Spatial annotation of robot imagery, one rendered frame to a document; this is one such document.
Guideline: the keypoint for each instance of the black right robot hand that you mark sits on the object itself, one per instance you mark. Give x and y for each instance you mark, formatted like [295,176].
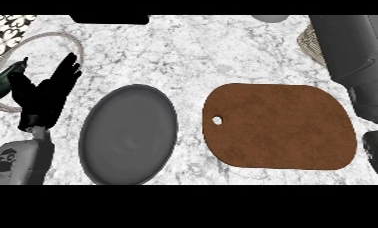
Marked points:
[373,152]

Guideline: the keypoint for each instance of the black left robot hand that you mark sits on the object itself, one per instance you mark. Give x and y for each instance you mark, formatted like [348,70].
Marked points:
[47,95]

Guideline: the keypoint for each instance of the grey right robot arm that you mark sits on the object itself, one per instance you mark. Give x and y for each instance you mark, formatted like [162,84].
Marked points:
[348,45]

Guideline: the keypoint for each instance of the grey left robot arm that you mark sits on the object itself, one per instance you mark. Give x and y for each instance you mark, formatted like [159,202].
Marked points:
[20,162]

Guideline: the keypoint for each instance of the brown wooden cutting board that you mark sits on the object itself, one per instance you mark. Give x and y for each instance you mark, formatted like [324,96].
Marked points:
[283,127]

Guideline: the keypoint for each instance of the beige wicker basket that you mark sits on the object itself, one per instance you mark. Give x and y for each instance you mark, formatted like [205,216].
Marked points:
[311,47]

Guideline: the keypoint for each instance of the dark green object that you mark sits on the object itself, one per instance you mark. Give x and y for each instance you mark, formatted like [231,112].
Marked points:
[5,79]

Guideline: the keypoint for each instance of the grey oval plate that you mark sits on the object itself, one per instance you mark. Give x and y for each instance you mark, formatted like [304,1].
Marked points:
[128,135]

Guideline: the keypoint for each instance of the black white patterned panel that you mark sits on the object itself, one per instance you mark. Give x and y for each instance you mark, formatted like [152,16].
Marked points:
[13,28]

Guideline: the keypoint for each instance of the black appliance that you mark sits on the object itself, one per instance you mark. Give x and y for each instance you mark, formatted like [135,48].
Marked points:
[109,19]

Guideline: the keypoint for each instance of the grey round object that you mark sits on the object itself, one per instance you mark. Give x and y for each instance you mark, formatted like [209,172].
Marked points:
[271,18]

